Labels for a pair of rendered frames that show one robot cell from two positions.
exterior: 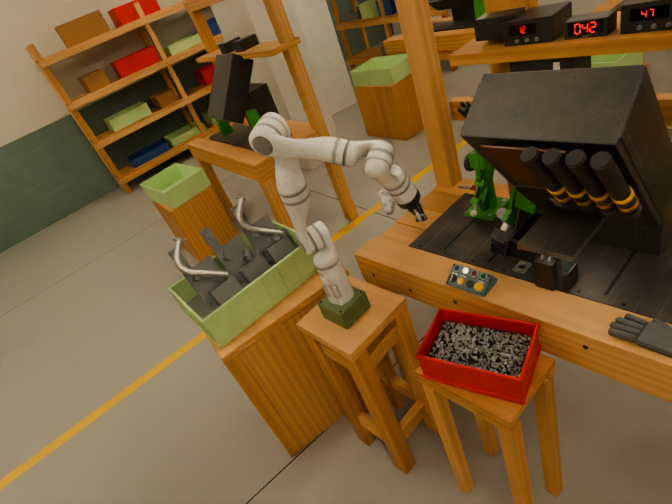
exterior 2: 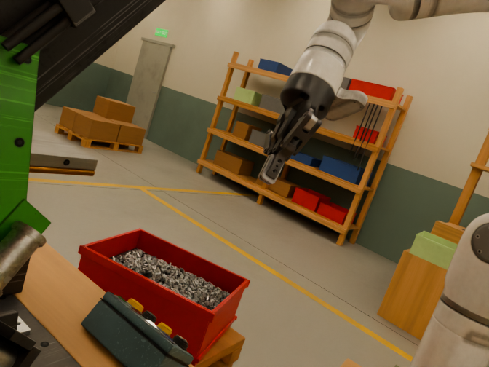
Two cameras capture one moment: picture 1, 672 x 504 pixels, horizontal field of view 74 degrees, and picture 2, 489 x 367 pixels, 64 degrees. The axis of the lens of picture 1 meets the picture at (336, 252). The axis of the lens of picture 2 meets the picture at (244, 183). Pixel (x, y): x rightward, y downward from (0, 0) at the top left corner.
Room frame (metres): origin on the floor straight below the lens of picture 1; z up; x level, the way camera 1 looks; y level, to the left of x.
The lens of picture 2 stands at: (1.66, -0.58, 1.28)
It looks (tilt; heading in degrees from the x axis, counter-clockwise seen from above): 10 degrees down; 152
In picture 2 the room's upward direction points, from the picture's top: 19 degrees clockwise
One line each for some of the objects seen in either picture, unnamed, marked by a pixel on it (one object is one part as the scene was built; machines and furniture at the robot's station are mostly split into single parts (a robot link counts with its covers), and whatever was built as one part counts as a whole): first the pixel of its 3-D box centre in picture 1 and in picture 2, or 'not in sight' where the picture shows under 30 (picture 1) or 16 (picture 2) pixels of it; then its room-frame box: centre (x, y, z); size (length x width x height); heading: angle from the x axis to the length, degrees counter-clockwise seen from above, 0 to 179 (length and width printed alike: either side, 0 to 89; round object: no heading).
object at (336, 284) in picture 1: (335, 279); (448, 360); (1.33, 0.04, 1.02); 0.09 x 0.09 x 0.17; 41
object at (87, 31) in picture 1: (171, 78); not in sight; (7.64, 1.33, 1.14); 3.01 x 0.54 x 2.28; 115
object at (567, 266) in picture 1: (571, 265); not in sight; (0.98, -0.66, 0.97); 0.10 x 0.02 x 0.14; 121
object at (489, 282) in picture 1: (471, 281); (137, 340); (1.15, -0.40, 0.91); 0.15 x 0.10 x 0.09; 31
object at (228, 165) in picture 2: not in sight; (288, 139); (-3.69, 2.74, 1.10); 3.01 x 0.55 x 2.20; 25
